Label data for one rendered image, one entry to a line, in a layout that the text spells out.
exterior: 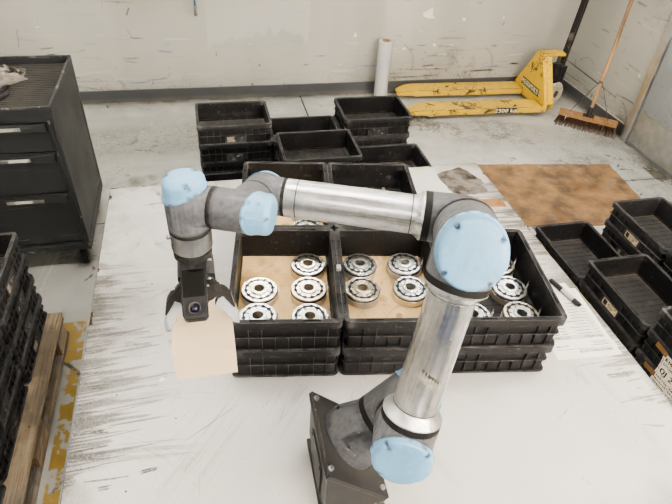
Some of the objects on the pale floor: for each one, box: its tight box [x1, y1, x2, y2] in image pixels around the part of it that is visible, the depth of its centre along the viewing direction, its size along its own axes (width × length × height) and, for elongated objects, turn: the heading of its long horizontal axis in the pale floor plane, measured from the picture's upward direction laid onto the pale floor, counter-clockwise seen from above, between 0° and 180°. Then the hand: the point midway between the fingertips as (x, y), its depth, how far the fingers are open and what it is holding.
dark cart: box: [0, 55, 103, 263], centre depth 276 cm, size 60×45×90 cm
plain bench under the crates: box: [60, 163, 672, 504], centre depth 200 cm, size 160×160×70 cm
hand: (203, 329), depth 113 cm, fingers closed on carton, 14 cm apart
